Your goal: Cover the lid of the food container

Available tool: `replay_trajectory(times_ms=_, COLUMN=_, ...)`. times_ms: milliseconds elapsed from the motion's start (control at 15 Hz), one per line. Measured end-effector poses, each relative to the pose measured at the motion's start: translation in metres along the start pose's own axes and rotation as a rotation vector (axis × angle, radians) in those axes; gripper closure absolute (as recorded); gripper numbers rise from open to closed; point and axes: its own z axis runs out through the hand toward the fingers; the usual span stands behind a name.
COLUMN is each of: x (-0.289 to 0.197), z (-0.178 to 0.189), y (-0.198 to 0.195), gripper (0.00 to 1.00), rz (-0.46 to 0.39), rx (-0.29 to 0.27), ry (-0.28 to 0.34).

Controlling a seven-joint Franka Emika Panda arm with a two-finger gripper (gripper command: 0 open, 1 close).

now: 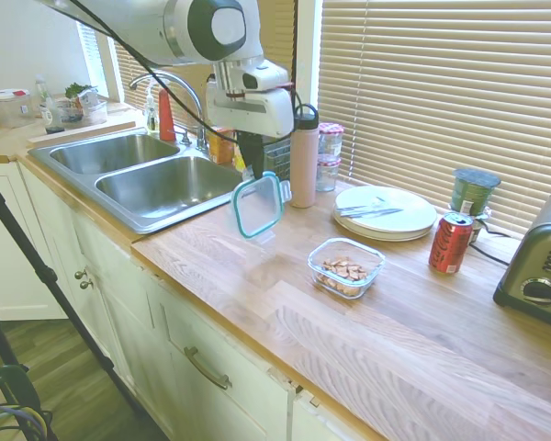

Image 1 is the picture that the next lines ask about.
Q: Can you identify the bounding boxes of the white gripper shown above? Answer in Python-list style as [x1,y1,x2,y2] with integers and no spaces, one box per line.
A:
[205,85,296,182]

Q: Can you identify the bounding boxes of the clear lid with teal rim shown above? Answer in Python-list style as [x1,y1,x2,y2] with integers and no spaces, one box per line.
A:
[229,170,293,240]

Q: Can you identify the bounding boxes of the glass jar red checked lid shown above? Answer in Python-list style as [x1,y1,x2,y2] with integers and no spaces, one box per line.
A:
[319,122,345,160]
[315,154,342,193]

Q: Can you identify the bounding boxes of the square glass food container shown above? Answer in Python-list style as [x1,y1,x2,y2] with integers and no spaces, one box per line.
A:
[307,237,387,300]

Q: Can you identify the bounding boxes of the clear plastic food tub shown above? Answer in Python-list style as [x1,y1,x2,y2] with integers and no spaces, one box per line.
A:
[57,94,108,126]

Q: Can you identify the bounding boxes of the plastic container white lid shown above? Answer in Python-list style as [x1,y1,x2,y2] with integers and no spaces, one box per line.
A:
[0,87,32,129]

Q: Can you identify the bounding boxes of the orange cardboard box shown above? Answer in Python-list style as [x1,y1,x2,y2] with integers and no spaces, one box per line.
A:
[208,130,236,165]

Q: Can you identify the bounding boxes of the pink water bottle black cap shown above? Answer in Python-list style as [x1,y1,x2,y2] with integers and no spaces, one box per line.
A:
[288,103,320,209]

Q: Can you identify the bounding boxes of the chrome kitchen faucet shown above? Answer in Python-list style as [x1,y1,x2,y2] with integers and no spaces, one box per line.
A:
[128,69,208,151]

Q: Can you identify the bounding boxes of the red spray bottle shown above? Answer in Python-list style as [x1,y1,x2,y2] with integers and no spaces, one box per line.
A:
[147,76,177,141]

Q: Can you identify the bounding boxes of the medium beige window blind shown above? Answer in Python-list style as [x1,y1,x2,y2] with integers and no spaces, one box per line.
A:
[112,0,298,134]

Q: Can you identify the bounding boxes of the clear soap dispenser bottle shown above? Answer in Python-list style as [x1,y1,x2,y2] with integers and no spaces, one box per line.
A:
[142,85,161,135]

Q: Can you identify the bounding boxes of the white window mullion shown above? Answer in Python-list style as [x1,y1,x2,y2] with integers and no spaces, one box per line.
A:
[295,0,323,112]

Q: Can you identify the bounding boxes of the stainless steel double sink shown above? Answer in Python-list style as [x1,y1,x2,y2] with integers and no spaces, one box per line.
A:
[27,130,253,235]

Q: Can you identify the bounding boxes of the silver table knife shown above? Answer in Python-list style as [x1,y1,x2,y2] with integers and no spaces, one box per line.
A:
[342,207,404,219]
[339,196,388,213]

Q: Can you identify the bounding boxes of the brown nut pieces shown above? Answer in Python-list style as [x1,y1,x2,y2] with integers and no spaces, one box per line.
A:
[315,255,368,291]

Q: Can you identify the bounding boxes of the white round plate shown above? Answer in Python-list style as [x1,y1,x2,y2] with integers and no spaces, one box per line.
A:
[334,186,439,235]
[332,206,435,243]

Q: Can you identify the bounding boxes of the narrow white window blind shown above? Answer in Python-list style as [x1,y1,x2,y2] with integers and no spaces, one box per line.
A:
[75,20,104,88]

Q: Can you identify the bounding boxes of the wide beige window blind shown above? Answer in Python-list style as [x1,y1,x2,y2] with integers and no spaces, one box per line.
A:
[320,0,551,235]

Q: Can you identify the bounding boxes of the clear bottle dark base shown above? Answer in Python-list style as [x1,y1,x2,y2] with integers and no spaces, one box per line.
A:
[35,75,63,135]

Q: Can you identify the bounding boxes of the red Coca-Cola can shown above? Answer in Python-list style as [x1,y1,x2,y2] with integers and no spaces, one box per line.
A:
[428,211,475,276]

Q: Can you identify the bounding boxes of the cream kitchen cabinet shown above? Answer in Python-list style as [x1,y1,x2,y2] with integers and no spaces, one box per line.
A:
[0,158,387,441]

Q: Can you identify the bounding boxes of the green plastic tub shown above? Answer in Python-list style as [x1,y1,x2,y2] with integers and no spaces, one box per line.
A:
[452,167,502,217]

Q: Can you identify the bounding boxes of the clear lidded plastic tub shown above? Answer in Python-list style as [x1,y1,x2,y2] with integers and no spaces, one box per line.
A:
[449,204,492,244]

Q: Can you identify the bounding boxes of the stainless steel toaster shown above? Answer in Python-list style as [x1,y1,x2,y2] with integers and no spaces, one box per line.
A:
[492,187,551,332]

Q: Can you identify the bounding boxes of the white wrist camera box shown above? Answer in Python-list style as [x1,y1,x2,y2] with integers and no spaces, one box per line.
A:
[241,62,290,94]

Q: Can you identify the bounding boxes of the brushed metal drawer handle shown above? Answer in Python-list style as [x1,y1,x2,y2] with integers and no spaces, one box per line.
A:
[183,346,233,391]

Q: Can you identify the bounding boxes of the black camera tripod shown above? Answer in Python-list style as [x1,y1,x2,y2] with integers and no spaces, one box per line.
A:
[0,164,144,441]

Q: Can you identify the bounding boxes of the black toaster power cable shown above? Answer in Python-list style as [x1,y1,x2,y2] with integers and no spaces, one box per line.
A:
[467,219,524,267]

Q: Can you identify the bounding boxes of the bundle of coloured cables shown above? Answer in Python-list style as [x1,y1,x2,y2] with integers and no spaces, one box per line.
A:
[0,403,54,441]

